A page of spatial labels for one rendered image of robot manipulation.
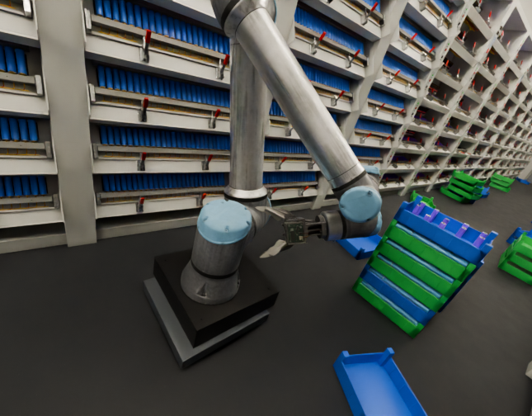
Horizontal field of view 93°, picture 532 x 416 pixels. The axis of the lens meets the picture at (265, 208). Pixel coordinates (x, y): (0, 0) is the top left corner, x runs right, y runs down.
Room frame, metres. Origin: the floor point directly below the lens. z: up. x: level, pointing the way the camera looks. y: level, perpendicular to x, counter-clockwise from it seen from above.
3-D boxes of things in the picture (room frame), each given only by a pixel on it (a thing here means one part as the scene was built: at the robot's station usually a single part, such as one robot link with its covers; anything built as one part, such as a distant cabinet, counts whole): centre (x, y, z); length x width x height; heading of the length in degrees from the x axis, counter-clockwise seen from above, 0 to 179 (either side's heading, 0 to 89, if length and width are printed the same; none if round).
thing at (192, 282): (0.61, 0.10, 0.19); 0.19 x 0.19 x 0.10
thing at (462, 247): (0.93, -0.68, 0.44); 0.30 x 0.20 x 0.08; 50
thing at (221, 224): (0.62, 0.10, 0.32); 0.17 x 0.15 x 0.18; 167
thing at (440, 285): (0.93, -0.68, 0.28); 0.30 x 0.20 x 0.08; 50
